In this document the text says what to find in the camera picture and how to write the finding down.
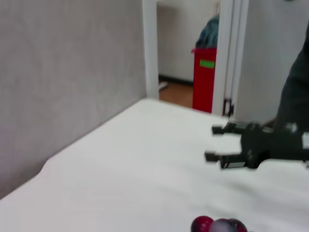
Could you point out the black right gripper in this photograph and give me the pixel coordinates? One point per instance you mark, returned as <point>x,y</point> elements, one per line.
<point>265,142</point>

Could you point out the dark red grape bunch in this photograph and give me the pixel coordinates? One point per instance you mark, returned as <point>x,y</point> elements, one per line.
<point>202,224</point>

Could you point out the black door hinge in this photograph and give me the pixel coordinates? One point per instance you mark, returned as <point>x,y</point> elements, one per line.
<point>228,106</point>

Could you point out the red bin with green label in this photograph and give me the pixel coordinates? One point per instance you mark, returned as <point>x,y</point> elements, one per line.
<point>202,89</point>

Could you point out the small white floor object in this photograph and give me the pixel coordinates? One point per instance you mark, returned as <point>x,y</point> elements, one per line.
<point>163,85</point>

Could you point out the blue cloth bundle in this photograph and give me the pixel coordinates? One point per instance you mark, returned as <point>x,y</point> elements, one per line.
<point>208,33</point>

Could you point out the wide white door frame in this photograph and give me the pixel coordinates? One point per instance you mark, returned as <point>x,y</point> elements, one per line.
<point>239,48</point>

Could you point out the narrow white door post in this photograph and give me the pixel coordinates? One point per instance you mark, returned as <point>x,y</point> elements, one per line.
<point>150,48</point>

